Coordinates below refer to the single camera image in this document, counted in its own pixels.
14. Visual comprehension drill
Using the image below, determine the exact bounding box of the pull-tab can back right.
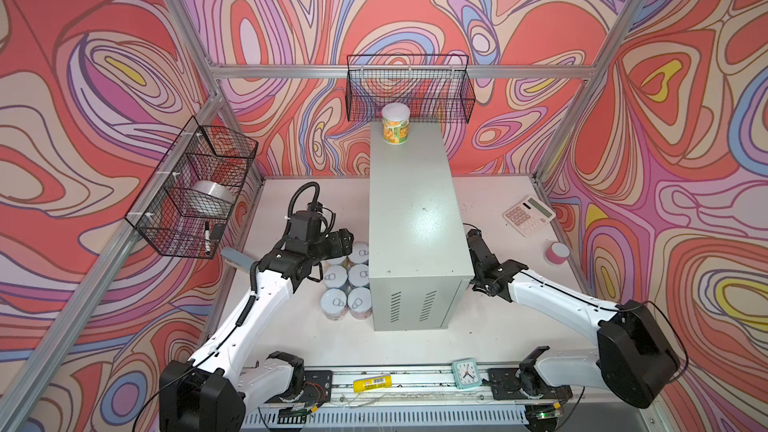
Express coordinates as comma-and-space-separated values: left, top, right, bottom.
348, 241, 370, 264

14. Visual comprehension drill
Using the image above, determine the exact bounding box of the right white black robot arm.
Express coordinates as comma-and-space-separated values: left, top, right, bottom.
466, 225, 680, 409

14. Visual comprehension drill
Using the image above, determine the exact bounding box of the green orange peach can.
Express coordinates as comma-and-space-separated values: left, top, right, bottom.
381, 102, 410, 145

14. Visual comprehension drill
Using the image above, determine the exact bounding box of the pink label pull-tab can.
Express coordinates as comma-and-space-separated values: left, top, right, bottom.
320, 288, 348, 321

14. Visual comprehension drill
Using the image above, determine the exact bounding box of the black wire basket back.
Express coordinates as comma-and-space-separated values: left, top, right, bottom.
345, 52, 476, 124

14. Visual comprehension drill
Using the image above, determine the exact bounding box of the pull-tab can front right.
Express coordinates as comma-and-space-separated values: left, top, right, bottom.
347, 287, 373, 320

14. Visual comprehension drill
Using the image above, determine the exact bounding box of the white tape roll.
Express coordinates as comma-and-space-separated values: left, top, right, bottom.
192, 180, 235, 203

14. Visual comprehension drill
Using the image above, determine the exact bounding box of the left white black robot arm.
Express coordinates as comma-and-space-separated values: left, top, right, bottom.
159, 210, 354, 431

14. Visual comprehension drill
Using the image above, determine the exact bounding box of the pull-tab can middle right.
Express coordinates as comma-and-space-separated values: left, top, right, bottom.
348, 264, 370, 288

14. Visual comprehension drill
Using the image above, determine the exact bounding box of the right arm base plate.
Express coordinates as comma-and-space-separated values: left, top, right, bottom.
483, 367, 573, 401

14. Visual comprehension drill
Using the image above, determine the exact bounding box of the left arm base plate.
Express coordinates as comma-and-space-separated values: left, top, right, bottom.
267, 369, 333, 405

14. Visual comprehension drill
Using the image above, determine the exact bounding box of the yellow label tag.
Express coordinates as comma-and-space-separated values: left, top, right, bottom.
353, 374, 393, 394

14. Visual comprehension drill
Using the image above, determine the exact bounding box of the small green alarm clock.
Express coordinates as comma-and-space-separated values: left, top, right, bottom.
451, 358, 482, 390

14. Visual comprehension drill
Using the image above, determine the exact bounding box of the grey blue sponge block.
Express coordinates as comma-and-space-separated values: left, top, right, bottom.
220, 247, 257, 272

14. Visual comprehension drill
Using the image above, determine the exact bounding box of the pink calculator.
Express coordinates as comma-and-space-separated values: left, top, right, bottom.
503, 196, 555, 237

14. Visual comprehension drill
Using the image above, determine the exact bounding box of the black marker pen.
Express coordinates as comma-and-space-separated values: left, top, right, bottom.
204, 221, 212, 256

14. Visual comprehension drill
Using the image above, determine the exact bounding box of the grey metal cabinet box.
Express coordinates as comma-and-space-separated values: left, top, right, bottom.
368, 122, 474, 332

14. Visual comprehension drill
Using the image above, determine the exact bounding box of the pull-tab can middle left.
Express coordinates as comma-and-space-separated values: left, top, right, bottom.
322, 265, 348, 290

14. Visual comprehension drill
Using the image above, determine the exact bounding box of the black wire basket left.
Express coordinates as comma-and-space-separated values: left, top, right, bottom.
125, 117, 258, 259

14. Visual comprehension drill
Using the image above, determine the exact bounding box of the black wire basket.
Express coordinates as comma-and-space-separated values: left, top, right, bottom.
345, 52, 476, 124
125, 117, 258, 259

